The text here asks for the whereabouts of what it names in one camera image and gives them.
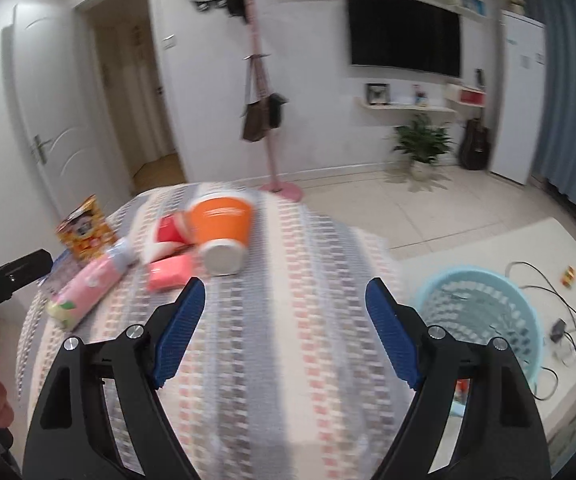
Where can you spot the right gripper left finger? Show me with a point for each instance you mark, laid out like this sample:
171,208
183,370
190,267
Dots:
179,322

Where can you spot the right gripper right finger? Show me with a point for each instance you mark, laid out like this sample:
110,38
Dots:
389,319

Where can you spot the pink tissue packet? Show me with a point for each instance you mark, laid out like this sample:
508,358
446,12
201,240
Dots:
170,273

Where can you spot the orange soymilk paper cup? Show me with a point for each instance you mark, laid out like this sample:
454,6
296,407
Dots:
220,224

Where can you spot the red white paper cup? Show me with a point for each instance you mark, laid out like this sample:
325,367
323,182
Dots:
167,236

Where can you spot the light blue plastic basket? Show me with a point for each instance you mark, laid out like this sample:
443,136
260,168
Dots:
477,343

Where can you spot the pink yogurt drink bottle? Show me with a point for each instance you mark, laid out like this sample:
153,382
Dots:
88,287

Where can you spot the striped woven tablecloth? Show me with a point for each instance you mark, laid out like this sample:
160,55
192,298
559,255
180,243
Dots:
285,377

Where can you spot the orange panda snack packet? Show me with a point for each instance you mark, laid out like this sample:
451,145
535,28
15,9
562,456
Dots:
85,232

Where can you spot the pink coat rack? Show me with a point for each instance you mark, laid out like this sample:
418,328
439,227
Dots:
287,190

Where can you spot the white low coffee table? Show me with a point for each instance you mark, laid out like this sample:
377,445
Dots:
534,259

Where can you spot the colourful puzzle cube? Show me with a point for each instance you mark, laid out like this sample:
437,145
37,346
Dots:
568,277

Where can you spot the black acoustic guitar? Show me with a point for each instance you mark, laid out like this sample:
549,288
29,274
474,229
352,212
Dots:
474,151

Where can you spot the green potted plant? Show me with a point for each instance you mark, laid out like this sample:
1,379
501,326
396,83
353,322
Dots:
423,144

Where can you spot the brown hanging bag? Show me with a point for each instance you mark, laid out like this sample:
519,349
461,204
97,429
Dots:
254,120

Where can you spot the black hanging bag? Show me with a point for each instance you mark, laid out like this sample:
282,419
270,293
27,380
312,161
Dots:
275,102

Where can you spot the framed butterfly picture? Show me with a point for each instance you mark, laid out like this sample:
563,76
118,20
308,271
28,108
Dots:
377,94

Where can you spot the white refrigerator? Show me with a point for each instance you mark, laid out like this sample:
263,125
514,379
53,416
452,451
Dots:
522,97

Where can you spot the white door with handle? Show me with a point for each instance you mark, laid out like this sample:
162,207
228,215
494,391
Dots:
53,109

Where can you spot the white curved wall shelf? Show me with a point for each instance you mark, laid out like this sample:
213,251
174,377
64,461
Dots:
398,107

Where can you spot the white red wall box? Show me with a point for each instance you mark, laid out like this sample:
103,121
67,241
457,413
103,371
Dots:
465,96

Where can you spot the white light switch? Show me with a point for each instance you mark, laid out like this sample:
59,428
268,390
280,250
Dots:
169,42

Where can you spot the black wall television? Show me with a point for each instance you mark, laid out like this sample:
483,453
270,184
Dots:
405,34

